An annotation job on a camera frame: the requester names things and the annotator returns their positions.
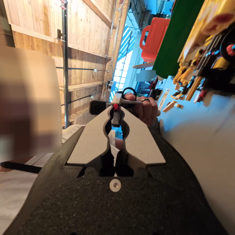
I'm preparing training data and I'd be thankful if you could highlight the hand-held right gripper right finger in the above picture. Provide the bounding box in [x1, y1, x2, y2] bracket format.
[119, 106, 166, 170]

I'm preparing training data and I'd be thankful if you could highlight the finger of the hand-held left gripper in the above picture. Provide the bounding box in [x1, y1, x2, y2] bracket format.
[111, 93, 123, 104]
[112, 110, 121, 127]

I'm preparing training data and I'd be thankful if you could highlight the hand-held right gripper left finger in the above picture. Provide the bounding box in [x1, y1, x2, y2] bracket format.
[67, 106, 113, 175]

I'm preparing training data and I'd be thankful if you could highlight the person's left hand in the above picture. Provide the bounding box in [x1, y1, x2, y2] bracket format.
[126, 93, 160, 127]

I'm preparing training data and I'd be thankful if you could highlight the document holder stand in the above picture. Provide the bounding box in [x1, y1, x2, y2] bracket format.
[133, 61, 155, 69]

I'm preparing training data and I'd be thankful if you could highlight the yellow sticker sheet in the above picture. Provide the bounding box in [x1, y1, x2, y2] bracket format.
[158, 88, 171, 110]

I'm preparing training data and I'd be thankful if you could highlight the pile of loose building pieces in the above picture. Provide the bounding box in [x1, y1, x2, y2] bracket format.
[162, 81, 184, 113]

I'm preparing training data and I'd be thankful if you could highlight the red storage bin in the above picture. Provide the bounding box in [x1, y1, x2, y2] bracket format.
[140, 17, 171, 63]

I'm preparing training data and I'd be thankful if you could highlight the white t-shirt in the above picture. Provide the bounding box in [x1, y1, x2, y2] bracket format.
[0, 125, 85, 228]

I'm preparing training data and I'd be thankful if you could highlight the green storage bin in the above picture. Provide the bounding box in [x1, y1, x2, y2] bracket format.
[152, 0, 205, 79]

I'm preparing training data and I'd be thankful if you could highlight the partly built yellow toy car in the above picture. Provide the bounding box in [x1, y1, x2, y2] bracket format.
[173, 0, 235, 107]

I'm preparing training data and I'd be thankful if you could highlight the black lanyard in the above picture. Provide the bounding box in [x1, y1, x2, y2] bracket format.
[0, 162, 42, 174]

